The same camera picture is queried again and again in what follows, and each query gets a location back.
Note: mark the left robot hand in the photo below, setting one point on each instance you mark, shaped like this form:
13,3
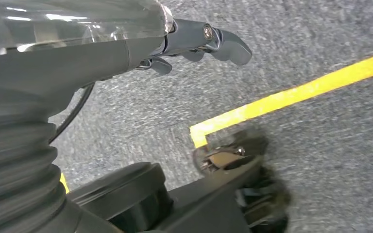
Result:
61,64

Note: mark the black robot lower body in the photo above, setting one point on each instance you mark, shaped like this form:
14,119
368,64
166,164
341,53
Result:
205,209

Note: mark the yellow floor tape square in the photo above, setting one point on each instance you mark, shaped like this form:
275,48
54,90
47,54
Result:
302,90

